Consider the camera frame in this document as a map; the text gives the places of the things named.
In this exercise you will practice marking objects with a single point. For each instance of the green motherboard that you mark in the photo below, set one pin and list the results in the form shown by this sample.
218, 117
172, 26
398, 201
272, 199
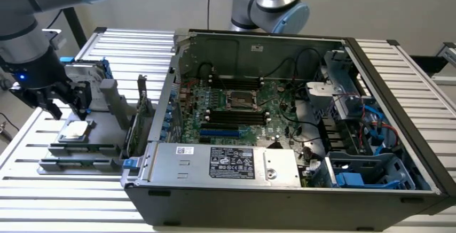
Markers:
277, 120

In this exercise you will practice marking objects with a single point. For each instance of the green graphics card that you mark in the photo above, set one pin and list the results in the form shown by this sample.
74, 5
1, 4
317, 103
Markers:
138, 120

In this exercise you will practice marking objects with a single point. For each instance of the blue disk bay clip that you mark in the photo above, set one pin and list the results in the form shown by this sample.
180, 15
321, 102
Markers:
350, 179

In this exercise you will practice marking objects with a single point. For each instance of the grey disk bay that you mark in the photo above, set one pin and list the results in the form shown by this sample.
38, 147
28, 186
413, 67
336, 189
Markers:
377, 169

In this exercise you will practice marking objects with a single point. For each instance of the metal drive cage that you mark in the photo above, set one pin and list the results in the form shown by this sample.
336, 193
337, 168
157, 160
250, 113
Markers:
334, 94

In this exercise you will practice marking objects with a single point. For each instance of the black open PC case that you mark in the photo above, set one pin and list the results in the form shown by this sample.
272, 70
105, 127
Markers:
249, 206

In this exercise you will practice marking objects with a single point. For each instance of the grey parts rack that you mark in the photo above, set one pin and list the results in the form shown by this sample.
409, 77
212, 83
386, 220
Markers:
106, 115

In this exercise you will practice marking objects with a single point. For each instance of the blue case latch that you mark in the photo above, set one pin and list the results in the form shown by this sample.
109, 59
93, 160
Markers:
129, 163

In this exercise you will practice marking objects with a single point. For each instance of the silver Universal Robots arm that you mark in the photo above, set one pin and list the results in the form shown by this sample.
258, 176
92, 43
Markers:
21, 8

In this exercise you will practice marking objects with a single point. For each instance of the blue expansion slot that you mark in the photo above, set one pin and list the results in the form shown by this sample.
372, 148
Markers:
217, 133

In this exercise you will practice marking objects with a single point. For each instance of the CPU socket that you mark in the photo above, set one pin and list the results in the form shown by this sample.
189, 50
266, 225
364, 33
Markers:
240, 99

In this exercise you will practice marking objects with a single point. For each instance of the silver CPU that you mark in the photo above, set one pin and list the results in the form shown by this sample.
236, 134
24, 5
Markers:
76, 130

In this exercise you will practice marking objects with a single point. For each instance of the black bracket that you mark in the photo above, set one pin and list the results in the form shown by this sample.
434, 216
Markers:
426, 64

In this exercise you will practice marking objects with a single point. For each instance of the black expansion slot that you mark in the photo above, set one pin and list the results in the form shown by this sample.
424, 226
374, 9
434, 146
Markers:
218, 126

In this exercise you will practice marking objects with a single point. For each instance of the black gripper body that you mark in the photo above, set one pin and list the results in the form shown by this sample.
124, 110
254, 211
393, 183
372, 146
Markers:
34, 70

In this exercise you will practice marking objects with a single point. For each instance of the black stand post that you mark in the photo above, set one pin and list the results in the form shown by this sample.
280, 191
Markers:
74, 30

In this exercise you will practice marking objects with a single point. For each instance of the black RAM slot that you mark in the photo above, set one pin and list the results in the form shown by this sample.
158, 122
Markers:
238, 110
238, 122
236, 81
238, 118
236, 78
238, 114
236, 87
236, 84

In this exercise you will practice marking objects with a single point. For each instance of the silver power supply unit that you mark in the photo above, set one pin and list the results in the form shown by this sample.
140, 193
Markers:
198, 166

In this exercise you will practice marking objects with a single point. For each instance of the aluminium profile frame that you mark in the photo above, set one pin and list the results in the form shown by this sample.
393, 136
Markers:
446, 56

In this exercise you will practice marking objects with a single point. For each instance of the hard disk with blue rails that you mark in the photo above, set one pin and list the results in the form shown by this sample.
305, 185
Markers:
93, 70

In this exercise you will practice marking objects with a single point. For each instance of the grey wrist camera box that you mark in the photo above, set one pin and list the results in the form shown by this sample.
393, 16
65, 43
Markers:
54, 39

